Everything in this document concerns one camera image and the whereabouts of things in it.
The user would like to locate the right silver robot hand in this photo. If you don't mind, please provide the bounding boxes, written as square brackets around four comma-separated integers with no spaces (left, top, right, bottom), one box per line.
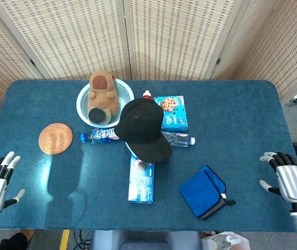
[259,152,297,204]

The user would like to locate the black baseball cap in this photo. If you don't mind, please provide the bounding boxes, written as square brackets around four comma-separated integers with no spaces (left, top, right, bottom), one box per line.
[114,98,174,163]

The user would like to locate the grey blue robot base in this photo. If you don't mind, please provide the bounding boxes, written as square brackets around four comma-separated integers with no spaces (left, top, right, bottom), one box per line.
[89,230,203,250]

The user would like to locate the blue chocolate chip cookie box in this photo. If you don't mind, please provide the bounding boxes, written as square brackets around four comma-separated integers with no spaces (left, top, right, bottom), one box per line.
[153,95,189,132]

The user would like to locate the blue Oreo package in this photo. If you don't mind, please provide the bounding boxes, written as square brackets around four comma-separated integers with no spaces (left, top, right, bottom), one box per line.
[127,153,156,204]

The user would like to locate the black trouser leg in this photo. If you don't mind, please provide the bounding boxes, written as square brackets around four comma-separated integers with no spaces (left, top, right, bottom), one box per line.
[0,229,36,250]

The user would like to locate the round woven orange coaster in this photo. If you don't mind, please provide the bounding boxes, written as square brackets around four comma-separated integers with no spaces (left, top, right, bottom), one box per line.
[38,122,74,155]

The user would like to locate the blue felt table cover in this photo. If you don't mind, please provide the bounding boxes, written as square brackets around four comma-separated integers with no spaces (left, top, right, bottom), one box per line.
[0,79,297,232]

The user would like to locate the clear plastic container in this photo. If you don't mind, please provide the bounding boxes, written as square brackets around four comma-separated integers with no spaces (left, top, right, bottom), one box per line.
[202,231,252,250]

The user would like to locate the blue folded cloth pouch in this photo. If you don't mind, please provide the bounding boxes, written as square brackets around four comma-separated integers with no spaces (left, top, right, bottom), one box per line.
[178,165,236,220]

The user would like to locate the blue label drink bottle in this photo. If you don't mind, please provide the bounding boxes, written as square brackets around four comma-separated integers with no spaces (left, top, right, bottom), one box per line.
[80,127,122,145]

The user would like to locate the clear plastic water bottle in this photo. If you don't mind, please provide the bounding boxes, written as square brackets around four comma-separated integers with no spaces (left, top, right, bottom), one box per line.
[161,131,196,148]

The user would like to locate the black round woven-rim object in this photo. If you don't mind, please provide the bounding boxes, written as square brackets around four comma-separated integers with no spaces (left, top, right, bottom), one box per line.
[87,107,112,124]

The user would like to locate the white foam mannequin head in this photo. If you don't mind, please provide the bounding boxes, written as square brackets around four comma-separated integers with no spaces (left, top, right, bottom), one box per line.
[124,142,138,158]

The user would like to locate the brown capybara plush toy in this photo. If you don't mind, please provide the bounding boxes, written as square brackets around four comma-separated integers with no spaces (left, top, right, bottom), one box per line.
[87,70,120,124]

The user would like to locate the light blue plastic basin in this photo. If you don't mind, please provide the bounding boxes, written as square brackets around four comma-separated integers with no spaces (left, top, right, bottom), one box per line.
[76,79,135,128]

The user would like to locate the black floor cables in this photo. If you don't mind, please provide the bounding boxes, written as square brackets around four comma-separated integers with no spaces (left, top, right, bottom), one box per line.
[72,230,94,250]

